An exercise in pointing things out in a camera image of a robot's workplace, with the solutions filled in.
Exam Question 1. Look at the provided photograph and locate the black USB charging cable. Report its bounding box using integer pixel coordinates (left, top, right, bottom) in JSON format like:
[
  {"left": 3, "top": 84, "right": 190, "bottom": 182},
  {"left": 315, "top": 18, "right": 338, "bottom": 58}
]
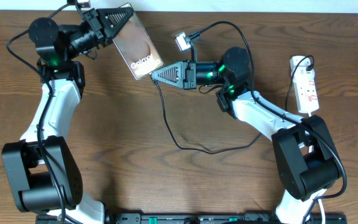
[{"left": 149, "top": 55, "right": 315, "bottom": 155}]

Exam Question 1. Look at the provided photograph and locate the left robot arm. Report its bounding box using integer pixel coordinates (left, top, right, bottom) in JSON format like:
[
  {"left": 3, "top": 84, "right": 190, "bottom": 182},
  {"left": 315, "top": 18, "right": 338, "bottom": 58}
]
[{"left": 1, "top": 6, "right": 134, "bottom": 223}]

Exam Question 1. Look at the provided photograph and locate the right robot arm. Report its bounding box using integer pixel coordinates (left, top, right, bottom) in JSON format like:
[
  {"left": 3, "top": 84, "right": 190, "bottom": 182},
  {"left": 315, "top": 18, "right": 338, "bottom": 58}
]
[{"left": 151, "top": 47, "right": 347, "bottom": 223}]

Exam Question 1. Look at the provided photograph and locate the white power strip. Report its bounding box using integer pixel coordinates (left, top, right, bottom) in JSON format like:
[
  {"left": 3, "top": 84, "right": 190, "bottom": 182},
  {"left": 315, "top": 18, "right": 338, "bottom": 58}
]
[{"left": 290, "top": 55, "right": 319, "bottom": 116}]

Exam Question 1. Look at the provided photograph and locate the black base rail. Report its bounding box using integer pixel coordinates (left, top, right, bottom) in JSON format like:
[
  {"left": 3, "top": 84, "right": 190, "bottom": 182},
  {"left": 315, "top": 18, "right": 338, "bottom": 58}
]
[{"left": 114, "top": 212, "right": 348, "bottom": 224}]

